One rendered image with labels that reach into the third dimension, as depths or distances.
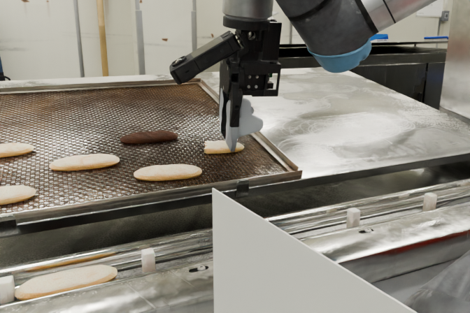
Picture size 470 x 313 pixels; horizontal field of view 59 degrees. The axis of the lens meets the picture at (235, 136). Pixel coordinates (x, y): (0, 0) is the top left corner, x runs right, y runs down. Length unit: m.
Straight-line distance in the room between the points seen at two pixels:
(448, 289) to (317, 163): 0.48
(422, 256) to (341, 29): 0.30
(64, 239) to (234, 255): 0.43
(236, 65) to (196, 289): 0.34
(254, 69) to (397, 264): 0.33
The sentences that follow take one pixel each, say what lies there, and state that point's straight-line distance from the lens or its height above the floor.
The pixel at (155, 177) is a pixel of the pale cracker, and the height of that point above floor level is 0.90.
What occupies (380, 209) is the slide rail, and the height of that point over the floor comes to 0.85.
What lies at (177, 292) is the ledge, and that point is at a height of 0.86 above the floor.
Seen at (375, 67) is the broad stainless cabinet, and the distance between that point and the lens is 2.76.
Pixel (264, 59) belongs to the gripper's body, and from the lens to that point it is 0.65.
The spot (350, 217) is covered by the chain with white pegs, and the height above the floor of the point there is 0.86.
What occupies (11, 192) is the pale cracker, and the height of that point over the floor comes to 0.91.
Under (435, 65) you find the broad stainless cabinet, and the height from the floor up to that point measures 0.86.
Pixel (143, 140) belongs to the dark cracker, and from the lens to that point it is 0.72.
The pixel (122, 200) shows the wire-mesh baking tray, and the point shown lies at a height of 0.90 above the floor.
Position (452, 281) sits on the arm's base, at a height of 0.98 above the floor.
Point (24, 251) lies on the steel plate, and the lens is 0.64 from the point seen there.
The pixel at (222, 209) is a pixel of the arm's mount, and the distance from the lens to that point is 0.24.
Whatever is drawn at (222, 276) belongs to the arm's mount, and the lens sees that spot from 0.27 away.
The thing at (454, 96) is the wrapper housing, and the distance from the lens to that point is 1.09.
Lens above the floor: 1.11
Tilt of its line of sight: 15 degrees down
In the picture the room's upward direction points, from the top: straight up
